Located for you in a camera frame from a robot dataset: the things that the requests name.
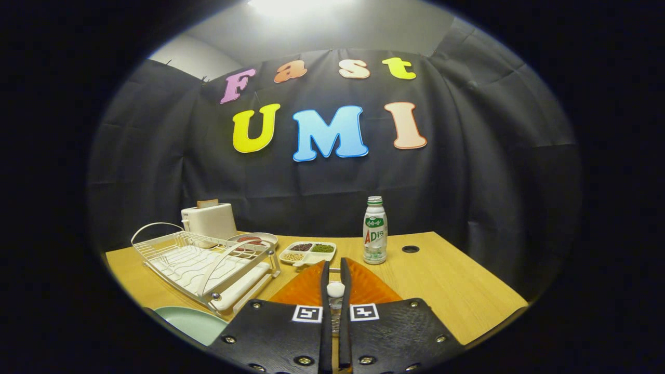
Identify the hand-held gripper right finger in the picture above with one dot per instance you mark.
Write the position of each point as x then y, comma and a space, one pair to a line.
345, 337

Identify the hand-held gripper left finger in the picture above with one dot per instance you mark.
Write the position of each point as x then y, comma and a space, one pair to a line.
326, 343

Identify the pale green plate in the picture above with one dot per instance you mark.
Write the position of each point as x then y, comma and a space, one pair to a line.
192, 322

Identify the beige round plate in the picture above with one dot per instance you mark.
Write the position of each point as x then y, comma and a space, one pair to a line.
265, 237

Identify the white divided tray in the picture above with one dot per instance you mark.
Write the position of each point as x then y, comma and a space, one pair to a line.
311, 258

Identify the pile of yellow soybeans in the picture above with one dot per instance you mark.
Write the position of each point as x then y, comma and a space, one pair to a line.
294, 256

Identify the pile of green beans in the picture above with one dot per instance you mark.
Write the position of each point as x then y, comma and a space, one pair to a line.
323, 248

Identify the pile of dark beans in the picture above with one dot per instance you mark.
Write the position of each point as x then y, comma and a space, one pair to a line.
301, 247

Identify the white drink bottle green label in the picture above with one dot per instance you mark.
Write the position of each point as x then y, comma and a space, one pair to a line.
375, 234

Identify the red meat piece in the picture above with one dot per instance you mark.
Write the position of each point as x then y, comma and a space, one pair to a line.
257, 245
249, 239

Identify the white toaster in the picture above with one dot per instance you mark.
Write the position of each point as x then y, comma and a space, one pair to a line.
210, 221

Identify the brown bread slice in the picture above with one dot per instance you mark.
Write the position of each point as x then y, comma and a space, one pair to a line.
208, 203

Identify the black backdrop cloth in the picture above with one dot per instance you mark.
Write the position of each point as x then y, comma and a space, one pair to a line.
467, 182

